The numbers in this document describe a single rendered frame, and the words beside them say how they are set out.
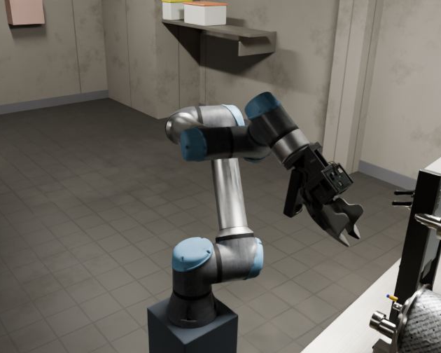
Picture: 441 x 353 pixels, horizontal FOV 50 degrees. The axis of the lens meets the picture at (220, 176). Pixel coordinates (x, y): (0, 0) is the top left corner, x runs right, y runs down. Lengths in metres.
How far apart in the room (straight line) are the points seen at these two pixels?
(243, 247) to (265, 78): 4.43
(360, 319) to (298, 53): 4.08
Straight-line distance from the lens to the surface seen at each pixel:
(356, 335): 1.50
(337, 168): 1.01
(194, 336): 1.43
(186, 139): 1.06
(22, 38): 7.01
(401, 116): 4.68
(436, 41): 4.46
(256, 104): 1.03
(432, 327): 0.95
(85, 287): 3.20
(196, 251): 1.36
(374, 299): 1.65
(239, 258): 1.38
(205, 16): 5.56
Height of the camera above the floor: 1.86
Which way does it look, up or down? 24 degrees down
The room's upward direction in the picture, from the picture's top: 1 degrees clockwise
